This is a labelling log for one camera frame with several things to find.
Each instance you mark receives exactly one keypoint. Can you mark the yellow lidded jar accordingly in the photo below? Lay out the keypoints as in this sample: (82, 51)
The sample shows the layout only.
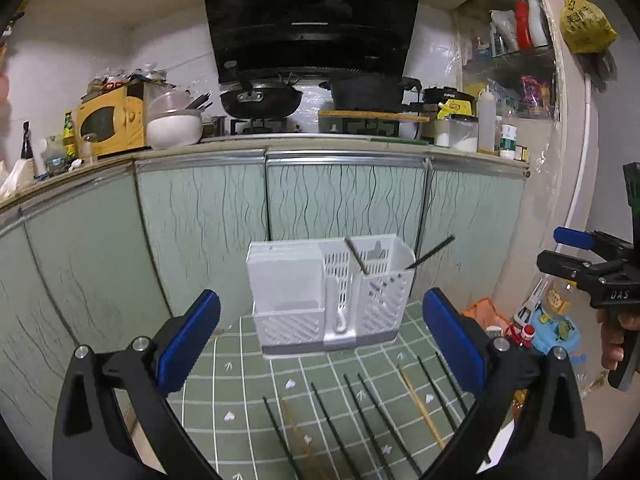
(557, 300)

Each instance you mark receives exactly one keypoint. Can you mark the wooden cutting board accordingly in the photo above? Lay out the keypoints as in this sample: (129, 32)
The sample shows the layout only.
(372, 116)

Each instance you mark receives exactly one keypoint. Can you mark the gas stove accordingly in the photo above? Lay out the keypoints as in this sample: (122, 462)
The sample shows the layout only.
(262, 126)

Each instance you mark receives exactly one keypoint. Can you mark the white plastic bag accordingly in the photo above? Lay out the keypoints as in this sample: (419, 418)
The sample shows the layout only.
(15, 177)

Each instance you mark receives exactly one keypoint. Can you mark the yellow microwave oven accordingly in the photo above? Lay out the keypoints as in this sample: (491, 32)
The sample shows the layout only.
(107, 120)

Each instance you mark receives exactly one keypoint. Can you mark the white plastic utensil holder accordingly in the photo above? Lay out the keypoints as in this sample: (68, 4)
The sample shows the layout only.
(295, 290)

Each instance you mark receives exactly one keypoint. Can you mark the green label plastic bottle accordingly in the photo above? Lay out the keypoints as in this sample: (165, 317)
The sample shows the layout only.
(508, 140)

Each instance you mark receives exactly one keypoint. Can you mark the green checkered tablecloth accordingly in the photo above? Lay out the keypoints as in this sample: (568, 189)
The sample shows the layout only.
(240, 390)

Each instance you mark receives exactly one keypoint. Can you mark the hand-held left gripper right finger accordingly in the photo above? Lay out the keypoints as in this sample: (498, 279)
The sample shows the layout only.
(455, 342)

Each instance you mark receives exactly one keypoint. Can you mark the small seasoning jar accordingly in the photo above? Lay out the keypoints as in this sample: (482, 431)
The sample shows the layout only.
(521, 153)

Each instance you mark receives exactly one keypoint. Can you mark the white wall pipe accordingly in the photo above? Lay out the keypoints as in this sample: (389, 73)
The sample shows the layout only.
(582, 170)

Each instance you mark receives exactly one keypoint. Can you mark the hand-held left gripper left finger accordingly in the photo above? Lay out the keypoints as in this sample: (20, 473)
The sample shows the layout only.
(187, 345)

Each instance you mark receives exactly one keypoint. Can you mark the white cooking pot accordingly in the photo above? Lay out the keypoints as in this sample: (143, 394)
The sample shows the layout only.
(172, 127)

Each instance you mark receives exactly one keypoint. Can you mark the small red and white bottle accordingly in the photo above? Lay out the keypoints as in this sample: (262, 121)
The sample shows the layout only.
(527, 335)

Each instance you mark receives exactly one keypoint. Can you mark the blue plastic toy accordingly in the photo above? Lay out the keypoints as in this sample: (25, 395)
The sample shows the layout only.
(555, 332)

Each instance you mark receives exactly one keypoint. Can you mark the black cast iron pot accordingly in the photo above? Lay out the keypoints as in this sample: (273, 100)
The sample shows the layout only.
(367, 92)

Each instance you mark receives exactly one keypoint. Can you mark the white squeeze bottle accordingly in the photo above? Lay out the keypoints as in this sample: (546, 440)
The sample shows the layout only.
(485, 125)

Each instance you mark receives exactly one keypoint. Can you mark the yellow seasoning packet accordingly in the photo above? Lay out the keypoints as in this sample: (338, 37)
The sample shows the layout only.
(454, 108)

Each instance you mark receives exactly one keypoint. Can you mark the black range hood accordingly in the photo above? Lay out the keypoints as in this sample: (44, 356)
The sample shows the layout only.
(310, 15)

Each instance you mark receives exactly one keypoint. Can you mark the person's right hand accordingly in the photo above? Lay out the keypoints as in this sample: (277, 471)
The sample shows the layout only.
(610, 340)

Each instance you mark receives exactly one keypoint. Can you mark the dark glass bottle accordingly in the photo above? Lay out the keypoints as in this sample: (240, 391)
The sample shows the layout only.
(26, 142)

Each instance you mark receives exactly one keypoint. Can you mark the yellow plastic bag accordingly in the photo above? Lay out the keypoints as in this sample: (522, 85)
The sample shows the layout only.
(587, 22)

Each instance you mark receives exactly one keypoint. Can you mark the black pressure cooker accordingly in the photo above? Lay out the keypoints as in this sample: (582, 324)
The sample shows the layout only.
(447, 95)

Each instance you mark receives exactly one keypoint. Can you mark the dark brown wooden chopstick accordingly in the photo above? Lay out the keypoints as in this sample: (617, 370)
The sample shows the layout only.
(356, 256)
(296, 440)

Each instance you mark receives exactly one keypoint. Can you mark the black wok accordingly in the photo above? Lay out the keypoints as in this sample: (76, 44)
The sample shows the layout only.
(260, 100)

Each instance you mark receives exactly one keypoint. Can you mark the green bottle with yellow label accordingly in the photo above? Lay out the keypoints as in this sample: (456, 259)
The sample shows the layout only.
(69, 135)

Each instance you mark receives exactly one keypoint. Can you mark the light wooden chopstick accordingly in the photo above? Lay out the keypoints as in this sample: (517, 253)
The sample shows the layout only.
(421, 406)

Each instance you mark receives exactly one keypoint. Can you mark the orange plastic bag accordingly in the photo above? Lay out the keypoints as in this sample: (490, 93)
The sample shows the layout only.
(482, 312)

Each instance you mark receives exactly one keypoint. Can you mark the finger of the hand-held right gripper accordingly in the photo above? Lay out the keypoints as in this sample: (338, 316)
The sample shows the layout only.
(574, 238)
(565, 266)

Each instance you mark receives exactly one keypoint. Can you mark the pink snack packet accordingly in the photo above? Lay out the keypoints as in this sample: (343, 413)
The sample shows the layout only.
(534, 95)

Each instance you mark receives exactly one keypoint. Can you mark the clear container with white powder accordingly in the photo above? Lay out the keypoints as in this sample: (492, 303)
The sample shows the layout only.
(456, 135)

